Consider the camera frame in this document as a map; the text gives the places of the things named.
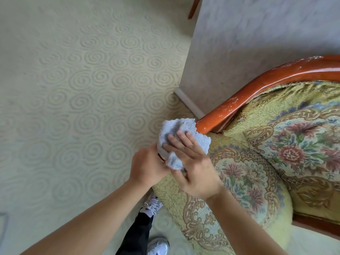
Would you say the person's left hand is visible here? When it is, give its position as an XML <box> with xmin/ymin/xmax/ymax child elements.
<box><xmin>129</xmin><ymin>143</ymin><xmax>171</xmax><ymax>188</ymax></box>

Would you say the person's right hand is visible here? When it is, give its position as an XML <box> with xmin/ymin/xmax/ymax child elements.
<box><xmin>162</xmin><ymin>130</ymin><xmax>225</xmax><ymax>202</ymax></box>

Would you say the light blue cleaning cloth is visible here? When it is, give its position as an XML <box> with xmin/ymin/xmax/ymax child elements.
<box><xmin>158</xmin><ymin>118</ymin><xmax>212</xmax><ymax>172</ymax></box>

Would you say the person's left forearm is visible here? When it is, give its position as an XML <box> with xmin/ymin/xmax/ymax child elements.
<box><xmin>21</xmin><ymin>180</ymin><xmax>155</xmax><ymax>255</ymax></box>

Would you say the person's right forearm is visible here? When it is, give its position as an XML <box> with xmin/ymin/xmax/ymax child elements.
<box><xmin>207</xmin><ymin>185</ymin><xmax>290</xmax><ymax>255</ymax></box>

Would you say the white grey sneaker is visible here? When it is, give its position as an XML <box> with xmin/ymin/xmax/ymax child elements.
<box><xmin>140</xmin><ymin>193</ymin><xmax>163</xmax><ymax>219</ymax></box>
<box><xmin>147</xmin><ymin>237</ymin><xmax>170</xmax><ymax>255</ymax></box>

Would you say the white baseboard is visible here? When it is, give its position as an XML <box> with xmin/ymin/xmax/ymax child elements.
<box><xmin>174</xmin><ymin>87</ymin><xmax>205</xmax><ymax>119</ymax></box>

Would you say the floral upholstered armchair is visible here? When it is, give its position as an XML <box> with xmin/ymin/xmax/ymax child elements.
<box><xmin>153</xmin><ymin>55</ymin><xmax>340</xmax><ymax>255</ymax></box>

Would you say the person's black trouser leg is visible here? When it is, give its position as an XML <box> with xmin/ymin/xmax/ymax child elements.
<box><xmin>115</xmin><ymin>209</ymin><xmax>155</xmax><ymax>255</ymax></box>

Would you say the floral armchair cushion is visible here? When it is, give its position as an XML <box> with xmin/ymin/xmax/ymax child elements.
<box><xmin>243</xmin><ymin>101</ymin><xmax>340</xmax><ymax>211</ymax></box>

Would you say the brown wooden furniture leg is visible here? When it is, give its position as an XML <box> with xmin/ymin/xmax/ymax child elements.
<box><xmin>188</xmin><ymin>0</ymin><xmax>204</xmax><ymax>20</ymax></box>

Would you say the orange wooden armchair frame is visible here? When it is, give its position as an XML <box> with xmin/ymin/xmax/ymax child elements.
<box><xmin>195</xmin><ymin>55</ymin><xmax>340</xmax><ymax>240</ymax></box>

